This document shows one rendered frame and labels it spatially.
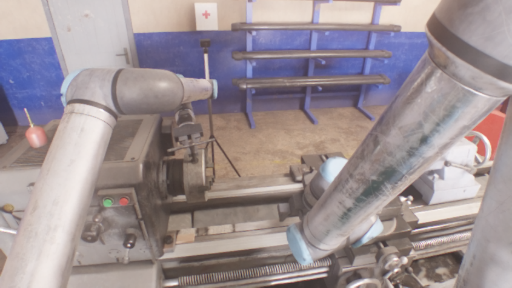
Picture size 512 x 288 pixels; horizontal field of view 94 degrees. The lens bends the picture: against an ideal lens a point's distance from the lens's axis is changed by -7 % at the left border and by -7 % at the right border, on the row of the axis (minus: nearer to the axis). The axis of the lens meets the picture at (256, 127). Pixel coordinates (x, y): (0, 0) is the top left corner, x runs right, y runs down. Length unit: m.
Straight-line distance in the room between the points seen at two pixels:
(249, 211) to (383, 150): 1.33
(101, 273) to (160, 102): 0.92
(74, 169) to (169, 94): 0.26
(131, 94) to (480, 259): 0.70
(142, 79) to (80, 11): 3.73
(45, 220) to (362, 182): 0.55
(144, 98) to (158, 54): 3.55
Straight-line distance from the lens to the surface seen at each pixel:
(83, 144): 0.64
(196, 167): 1.19
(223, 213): 1.61
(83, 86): 0.71
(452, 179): 1.81
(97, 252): 1.34
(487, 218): 0.47
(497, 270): 0.49
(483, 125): 3.86
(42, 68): 4.86
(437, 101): 0.30
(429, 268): 2.08
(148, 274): 1.33
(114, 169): 1.06
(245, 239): 1.33
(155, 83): 0.67
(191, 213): 1.66
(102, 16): 4.26
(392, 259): 1.34
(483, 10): 0.26
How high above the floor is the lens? 1.89
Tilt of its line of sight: 28 degrees down
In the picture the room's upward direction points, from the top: 1 degrees clockwise
